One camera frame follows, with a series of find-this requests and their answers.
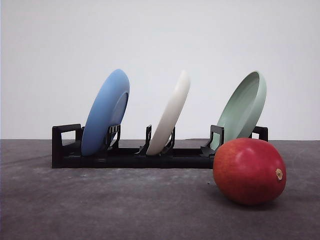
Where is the white plate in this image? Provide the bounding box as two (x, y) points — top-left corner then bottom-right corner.
(147, 70), (191, 156)

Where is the blue plate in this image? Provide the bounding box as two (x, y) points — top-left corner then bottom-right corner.
(81, 69), (130, 157)

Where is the green plate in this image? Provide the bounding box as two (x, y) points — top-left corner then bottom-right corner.
(211, 71), (267, 151)

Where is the black plate rack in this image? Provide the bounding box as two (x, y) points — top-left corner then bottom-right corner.
(52, 123), (269, 170)

